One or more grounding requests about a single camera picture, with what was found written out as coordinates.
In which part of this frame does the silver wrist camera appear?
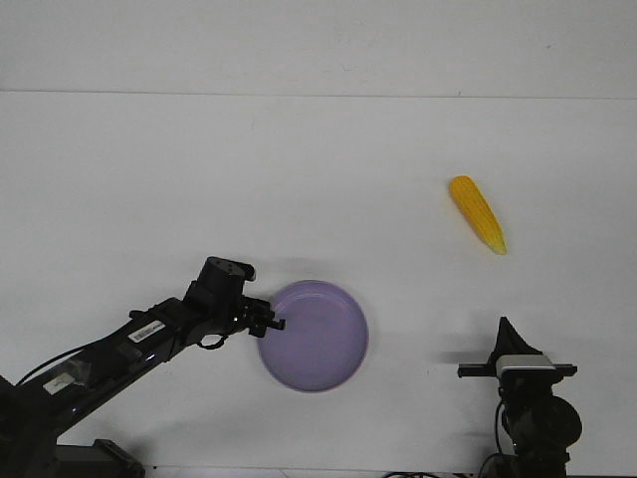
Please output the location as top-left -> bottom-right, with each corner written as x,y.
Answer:
495,355 -> 555,379

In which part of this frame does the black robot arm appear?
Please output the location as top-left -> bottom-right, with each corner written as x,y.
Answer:
1,257 -> 286,477
457,317 -> 583,477

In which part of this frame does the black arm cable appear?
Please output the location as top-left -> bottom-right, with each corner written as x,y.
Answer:
14,333 -> 228,387
477,402 -> 509,474

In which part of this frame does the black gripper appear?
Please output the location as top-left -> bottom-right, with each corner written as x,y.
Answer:
457,317 -> 577,398
183,256 -> 286,338

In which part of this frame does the yellow corn cob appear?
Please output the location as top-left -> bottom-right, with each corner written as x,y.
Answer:
449,175 -> 508,255

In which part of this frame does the purple round plate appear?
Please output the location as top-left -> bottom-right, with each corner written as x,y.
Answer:
258,280 -> 369,393

